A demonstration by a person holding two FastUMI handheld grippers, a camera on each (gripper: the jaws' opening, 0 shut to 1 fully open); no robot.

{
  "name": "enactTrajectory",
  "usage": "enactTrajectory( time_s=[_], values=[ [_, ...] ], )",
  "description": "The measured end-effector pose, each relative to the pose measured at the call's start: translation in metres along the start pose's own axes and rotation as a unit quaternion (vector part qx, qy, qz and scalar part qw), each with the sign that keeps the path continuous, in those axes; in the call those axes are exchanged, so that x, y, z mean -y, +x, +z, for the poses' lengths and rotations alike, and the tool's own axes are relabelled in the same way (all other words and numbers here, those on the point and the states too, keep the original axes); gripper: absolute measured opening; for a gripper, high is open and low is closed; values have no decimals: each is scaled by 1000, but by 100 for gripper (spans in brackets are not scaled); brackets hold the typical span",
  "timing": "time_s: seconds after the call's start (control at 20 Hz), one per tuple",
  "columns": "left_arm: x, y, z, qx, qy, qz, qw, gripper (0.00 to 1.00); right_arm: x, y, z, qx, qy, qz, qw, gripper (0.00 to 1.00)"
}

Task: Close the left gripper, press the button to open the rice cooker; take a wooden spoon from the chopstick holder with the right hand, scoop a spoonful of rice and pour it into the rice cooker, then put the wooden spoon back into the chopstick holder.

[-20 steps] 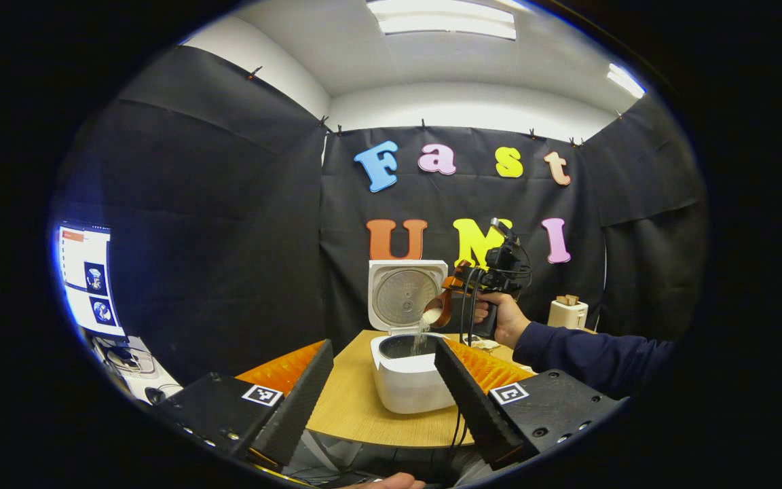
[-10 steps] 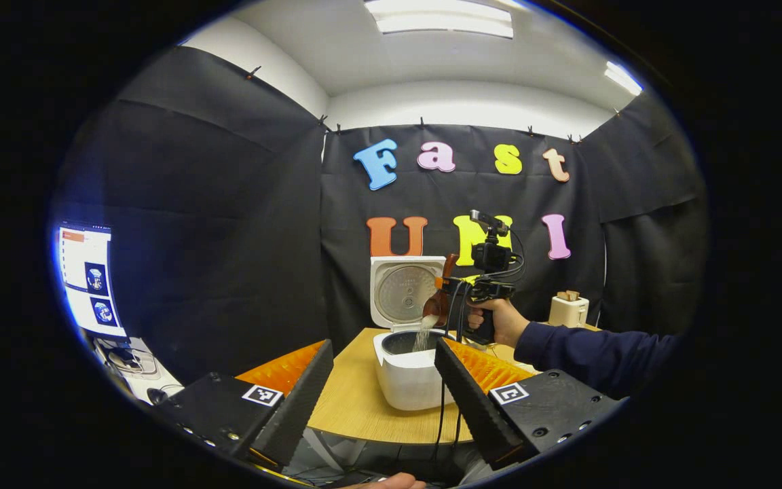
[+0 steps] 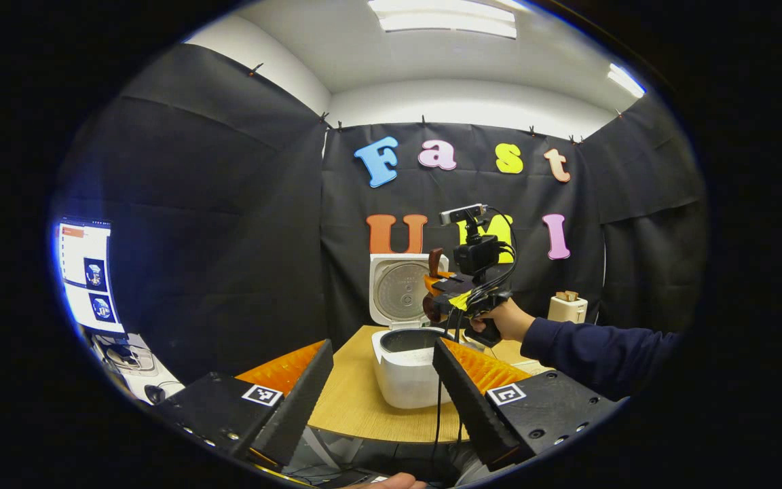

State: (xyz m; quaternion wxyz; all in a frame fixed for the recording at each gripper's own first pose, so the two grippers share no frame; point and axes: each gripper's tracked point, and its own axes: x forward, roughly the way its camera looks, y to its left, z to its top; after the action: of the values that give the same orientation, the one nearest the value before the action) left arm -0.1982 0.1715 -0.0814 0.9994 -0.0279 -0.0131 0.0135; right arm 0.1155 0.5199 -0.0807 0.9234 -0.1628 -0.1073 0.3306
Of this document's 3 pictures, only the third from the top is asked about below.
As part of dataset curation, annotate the white rice cooker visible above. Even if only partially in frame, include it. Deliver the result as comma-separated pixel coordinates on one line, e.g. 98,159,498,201
369,253,487,410

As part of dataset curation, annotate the black hanging cable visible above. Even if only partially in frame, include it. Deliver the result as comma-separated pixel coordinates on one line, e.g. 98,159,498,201
430,307,473,469

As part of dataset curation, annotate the brown wooden spoon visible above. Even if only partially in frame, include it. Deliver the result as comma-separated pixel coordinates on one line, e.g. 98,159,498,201
422,248,446,323

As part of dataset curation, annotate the computer monitor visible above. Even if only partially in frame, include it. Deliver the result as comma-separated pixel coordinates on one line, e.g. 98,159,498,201
57,217,127,335

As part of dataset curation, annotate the white toaster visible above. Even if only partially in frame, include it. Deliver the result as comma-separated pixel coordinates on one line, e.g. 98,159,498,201
547,291,589,324

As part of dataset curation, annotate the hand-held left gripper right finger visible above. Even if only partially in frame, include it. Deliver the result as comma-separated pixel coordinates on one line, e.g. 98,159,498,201
432,338,626,472

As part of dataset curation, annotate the black backdrop cloth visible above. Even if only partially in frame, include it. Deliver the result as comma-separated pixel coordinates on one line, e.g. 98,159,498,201
52,44,707,408

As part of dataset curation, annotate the large ceiling light panel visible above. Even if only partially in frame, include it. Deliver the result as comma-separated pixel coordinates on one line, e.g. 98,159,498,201
367,0,518,39

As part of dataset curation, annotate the small ceiling light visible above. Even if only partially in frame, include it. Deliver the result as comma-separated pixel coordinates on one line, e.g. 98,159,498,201
607,63,646,99

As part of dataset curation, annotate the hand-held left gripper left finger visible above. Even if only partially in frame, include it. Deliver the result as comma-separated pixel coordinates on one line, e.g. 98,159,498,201
150,338,335,469

